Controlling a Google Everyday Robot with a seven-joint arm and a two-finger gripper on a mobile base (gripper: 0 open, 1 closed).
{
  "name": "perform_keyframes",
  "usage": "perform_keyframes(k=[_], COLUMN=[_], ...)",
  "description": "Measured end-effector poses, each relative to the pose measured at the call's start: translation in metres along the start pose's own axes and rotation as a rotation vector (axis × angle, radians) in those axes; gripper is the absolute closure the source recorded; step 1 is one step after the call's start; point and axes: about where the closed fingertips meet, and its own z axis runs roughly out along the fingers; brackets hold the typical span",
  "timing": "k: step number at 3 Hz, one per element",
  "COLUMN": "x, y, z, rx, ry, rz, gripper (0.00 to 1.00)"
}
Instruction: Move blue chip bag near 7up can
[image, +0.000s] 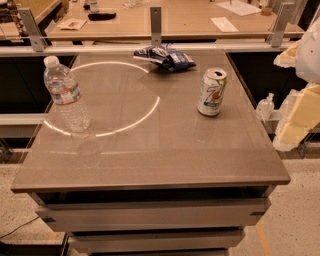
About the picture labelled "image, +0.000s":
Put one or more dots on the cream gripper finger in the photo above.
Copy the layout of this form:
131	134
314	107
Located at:
300	113
287	58

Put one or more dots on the blue chip bag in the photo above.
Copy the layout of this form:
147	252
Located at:
170	59

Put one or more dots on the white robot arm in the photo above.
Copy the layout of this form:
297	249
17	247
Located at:
308	55

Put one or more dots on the green white 7up can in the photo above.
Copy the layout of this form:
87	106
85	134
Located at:
212	89

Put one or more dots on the small clear bottle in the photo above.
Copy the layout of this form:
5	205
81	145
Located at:
265	107

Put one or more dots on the small brown round object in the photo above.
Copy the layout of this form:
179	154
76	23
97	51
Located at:
266	11

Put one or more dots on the white paper sheet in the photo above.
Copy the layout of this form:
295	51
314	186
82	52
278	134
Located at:
239	7

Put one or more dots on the small white paper card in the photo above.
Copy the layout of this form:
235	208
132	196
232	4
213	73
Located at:
224	25

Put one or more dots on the upper cabinet drawer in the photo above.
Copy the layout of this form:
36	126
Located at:
153	215

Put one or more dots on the cabinet drawer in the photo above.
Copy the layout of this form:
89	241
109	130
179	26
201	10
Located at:
154	242
153	215

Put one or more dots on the black object on far table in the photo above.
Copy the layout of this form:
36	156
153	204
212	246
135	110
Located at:
101	16

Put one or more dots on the tan paper packet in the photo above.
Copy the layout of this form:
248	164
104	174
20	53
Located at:
72	24

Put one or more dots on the clear plastic water bottle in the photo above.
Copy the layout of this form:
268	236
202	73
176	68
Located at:
66	94

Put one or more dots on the lower cabinet drawer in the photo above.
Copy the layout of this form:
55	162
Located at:
154	242

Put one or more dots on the right metal bracket post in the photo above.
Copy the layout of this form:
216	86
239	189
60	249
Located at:
284	15

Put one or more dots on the metal bracket post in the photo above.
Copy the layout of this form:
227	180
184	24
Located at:
37	41
156	22
284	15

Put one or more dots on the middle metal bracket post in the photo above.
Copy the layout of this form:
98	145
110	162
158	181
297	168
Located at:
156	22

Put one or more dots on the left metal bracket post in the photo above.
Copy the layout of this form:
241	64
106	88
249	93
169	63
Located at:
37	41

